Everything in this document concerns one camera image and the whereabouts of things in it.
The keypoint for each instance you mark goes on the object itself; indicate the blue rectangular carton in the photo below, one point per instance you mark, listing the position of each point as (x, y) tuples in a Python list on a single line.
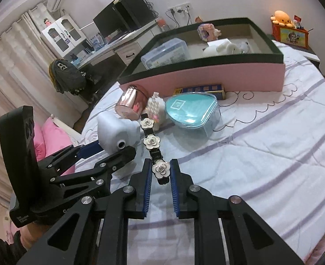
[(217, 90)]

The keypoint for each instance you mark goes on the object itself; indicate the white plush toy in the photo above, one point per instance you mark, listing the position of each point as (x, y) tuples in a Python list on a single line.
[(225, 47)]

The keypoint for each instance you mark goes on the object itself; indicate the black office chair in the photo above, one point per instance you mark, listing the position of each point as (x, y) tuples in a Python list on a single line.
[(90, 83)]

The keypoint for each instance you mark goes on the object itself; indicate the white glass door cabinet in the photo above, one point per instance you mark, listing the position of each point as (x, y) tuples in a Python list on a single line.
[(63, 36)]

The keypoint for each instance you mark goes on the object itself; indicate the white pearl hair clip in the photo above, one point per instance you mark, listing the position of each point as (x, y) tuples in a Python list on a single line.
[(155, 109)]

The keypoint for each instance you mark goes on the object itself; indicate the pink pillow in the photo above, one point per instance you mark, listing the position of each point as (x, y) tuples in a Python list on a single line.
[(49, 138)]

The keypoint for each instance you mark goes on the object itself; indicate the white wall power strip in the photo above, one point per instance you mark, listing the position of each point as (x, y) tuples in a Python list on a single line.
[(184, 6)]

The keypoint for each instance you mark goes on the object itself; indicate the black computer monitor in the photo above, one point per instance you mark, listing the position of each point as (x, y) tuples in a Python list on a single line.
[(109, 22)]

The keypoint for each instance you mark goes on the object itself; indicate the pink storage box green rim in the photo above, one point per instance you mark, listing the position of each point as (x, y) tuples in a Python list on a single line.
[(262, 69)]

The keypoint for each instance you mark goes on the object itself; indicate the white computer desk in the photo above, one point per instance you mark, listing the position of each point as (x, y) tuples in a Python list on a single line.
[(127, 47)]

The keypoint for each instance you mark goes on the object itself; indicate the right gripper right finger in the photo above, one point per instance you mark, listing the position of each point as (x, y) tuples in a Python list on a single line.
[(226, 231)]

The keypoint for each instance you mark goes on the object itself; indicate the rose gold metal can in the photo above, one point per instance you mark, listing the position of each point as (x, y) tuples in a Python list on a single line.
[(132, 102)]

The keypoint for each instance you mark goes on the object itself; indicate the red printed storage box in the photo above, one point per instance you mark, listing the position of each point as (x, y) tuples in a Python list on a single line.
[(291, 36)]

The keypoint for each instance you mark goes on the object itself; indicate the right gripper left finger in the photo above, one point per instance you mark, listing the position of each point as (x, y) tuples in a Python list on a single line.
[(96, 232)]

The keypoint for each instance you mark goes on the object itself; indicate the teal lidded plastic box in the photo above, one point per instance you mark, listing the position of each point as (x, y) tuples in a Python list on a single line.
[(197, 113)]

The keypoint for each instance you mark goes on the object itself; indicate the orange snack bag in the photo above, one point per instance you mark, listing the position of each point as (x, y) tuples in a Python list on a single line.
[(198, 19)]

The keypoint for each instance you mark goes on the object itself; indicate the black hair clip white flowers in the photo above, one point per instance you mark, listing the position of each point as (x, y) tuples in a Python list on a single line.
[(160, 168)]

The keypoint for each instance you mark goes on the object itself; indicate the plastic bottle red cap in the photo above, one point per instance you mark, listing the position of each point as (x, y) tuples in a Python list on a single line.
[(163, 25)]

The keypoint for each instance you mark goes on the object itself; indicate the orange octopus plush toy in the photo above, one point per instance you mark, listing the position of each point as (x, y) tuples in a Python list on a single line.
[(282, 19)]

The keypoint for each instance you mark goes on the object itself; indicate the white striped bed sheet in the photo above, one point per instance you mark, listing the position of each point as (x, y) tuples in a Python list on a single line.
[(268, 148)]

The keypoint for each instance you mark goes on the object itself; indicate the beige curtain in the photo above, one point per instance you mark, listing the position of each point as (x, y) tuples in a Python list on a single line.
[(25, 80)]

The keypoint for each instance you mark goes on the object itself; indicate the clear blue storage case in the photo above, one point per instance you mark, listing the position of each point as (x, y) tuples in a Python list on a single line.
[(170, 52)]

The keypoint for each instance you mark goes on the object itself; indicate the white plug night light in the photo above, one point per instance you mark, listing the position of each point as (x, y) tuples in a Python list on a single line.
[(116, 133)]

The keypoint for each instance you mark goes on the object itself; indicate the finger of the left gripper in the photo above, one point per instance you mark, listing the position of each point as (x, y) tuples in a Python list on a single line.
[(63, 160), (94, 182)]

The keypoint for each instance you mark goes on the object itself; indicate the person's left hand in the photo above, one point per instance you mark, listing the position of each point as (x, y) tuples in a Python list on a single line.
[(31, 233)]

